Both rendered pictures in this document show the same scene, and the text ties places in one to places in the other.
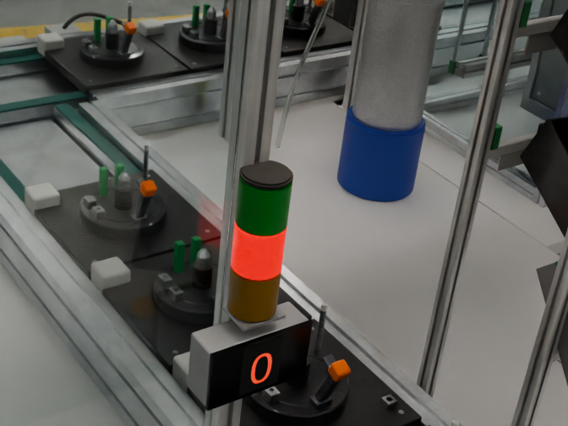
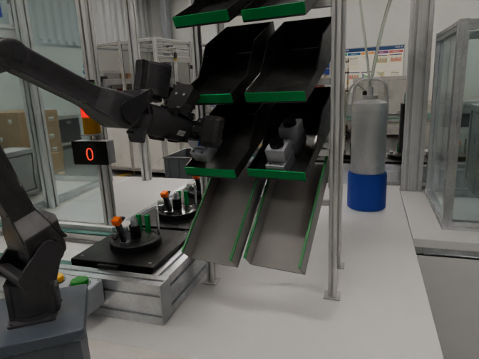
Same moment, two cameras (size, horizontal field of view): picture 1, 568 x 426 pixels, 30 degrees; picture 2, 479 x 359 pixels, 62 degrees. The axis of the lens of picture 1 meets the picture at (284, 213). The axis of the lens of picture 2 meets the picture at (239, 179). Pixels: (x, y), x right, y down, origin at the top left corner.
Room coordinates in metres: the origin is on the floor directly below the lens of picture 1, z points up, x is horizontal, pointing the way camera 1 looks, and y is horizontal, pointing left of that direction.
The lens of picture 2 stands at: (0.57, -1.21, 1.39)
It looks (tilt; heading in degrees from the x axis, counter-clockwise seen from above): 14 degrees down; 57
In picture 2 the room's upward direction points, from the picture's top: 2 degrees counter-clockwise
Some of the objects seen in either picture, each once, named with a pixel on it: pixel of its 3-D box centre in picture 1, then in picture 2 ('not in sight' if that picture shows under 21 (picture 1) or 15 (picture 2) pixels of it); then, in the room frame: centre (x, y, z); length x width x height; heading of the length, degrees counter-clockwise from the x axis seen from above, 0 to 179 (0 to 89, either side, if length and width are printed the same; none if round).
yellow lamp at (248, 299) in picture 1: (253, 287); (91, 125); (0.86, 0.02, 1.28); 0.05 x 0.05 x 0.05
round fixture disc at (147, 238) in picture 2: not in sight; (136, 240); (0.88, -0.20, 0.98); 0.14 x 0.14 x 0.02
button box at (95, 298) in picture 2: not in sight; (56, 292); (0.66, -0.27, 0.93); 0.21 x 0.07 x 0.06; 128
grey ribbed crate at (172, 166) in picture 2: not in sight; (209, 167); (2.11, 1.56, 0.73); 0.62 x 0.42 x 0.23; 128
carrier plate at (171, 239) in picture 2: not in sight; (137, 246); (0.88, -0.20, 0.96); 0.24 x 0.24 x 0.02; 38
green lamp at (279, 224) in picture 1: (263, 200); not in sight; (0.86, 0.02, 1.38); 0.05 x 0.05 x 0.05
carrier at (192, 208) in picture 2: (297, 366); (177, 201); (1.08, -0.04, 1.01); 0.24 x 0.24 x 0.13; 38
